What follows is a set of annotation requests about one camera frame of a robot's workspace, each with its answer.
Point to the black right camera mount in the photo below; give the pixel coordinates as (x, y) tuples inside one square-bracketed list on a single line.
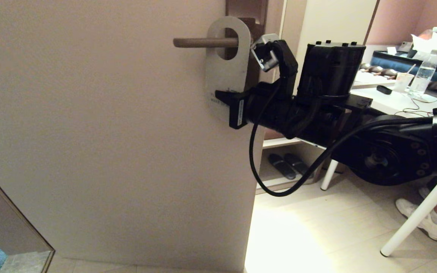
[(288, 64)]

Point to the white table with round legs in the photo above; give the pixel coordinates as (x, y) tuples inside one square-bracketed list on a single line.
[(415, 220)]

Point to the white topped wall counter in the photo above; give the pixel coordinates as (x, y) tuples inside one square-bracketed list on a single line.
[(372, 79)]

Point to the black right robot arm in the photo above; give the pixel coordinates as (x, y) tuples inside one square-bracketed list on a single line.
[(374, 151)]

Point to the dark round object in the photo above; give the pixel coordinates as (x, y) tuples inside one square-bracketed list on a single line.
[(365, 67), (389, 72), (376, 69)]

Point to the wooden stirring stick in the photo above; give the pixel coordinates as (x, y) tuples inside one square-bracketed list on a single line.
[(411, 69)]

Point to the white paper cup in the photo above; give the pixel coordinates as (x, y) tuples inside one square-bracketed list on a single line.
[(402, 83)]

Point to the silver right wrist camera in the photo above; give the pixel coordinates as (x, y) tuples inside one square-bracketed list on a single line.
[(264, 53)]

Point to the white bench shelf cabinet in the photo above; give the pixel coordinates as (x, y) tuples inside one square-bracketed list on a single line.
[(328, 22)]

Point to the brown door lock plate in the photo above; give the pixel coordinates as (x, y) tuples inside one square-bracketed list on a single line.
[(249, 7)]

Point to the blue and white door hanger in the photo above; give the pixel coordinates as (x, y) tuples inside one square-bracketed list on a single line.
[(226, 76)]

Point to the dark blue long tray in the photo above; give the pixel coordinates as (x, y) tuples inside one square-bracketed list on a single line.
[(393, 62)]

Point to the small black box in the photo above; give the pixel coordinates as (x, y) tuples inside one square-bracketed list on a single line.
[(383, 90)]

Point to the small grey object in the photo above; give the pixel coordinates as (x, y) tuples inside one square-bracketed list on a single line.
[(405, 47)]

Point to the black slipper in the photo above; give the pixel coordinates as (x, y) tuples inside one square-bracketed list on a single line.
[(296, 163), (281, 167)]

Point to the clear plastic water bottle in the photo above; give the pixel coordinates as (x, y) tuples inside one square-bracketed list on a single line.
[(423, 76)]

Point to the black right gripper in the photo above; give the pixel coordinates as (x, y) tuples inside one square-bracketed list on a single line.
[(268, 110)]

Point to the small white tag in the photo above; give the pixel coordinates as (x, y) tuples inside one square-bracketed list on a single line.
[(391, 50)]

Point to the white and tan sneaker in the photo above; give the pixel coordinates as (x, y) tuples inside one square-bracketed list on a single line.
[(408, 208)]

